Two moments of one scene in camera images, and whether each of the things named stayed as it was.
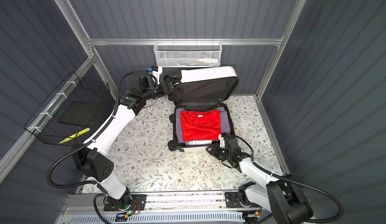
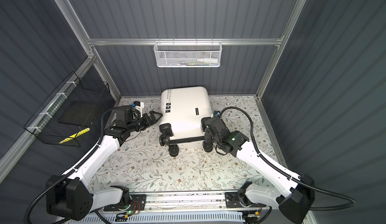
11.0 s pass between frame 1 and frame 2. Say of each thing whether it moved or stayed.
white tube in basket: stayed
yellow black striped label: stayed
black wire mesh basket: stayed
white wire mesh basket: stayed
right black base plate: stayed
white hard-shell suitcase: moved
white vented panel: stayed
